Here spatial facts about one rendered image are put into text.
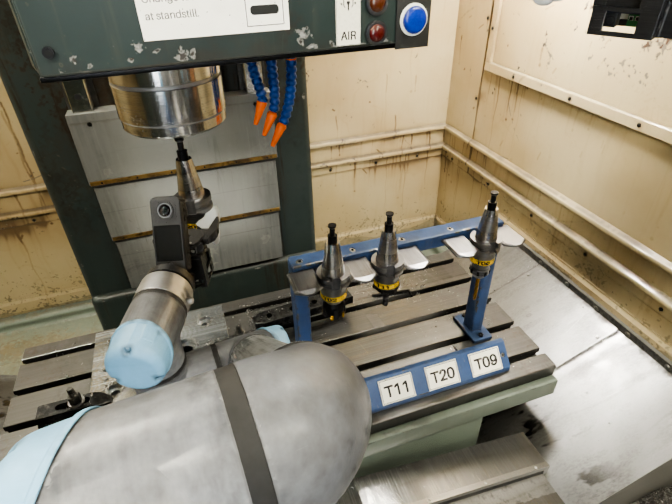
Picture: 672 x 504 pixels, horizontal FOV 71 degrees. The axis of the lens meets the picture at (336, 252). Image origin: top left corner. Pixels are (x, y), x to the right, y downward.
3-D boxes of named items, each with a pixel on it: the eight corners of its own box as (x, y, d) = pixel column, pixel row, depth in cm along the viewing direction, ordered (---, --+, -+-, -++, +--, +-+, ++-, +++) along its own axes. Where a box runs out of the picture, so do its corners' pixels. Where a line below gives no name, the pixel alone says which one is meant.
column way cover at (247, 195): (288, 258, 147) (271, 91, 118) (127, 292, 135) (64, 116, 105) (284, 250, 151) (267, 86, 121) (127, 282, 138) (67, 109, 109)
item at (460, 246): (482, 255, 93) (483, 252, 93) (459, 261, 92) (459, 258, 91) (463, 237, 99) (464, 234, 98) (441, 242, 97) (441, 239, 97)
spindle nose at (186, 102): (226, 101, 81) (214, 26, 74) (230, 134, 68) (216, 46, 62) (129, 110, 78) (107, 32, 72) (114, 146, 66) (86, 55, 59)
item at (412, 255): (433, 267, 90) (433, 264, 90) (408, 273, 89) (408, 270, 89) (416, 248, 96) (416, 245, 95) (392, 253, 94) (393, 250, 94)
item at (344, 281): (345, 269, 92) (345, 259, 90) (353, 289, 87) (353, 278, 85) (313, 274, 91) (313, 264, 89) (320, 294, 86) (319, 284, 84)
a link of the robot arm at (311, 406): (412, 317, 30) (272, 309, 76) (243, 375, 26) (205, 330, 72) (462, 495, 29) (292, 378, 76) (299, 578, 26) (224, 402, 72)
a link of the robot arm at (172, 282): (124, 288, 63) (185, 286, 63) (136, 267, 66) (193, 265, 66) (139, 328, 67) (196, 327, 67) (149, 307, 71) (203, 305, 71)
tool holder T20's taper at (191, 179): (206, 188, 83) (198, 152, 79) (203, 200, 79) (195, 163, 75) (180, 190, 83) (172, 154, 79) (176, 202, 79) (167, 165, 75)
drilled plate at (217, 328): (240, 387, 101) (236, 372, 98) (95, 428, 94) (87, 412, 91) (224, 319, 119) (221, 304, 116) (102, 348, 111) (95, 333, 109)
